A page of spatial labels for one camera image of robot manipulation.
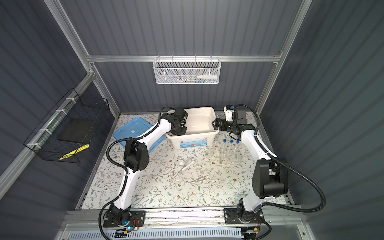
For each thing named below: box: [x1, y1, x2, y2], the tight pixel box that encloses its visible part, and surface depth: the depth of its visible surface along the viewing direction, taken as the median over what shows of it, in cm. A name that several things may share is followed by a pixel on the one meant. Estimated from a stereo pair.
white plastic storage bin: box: [166, 106, 220, 149], surface depth 99 cm
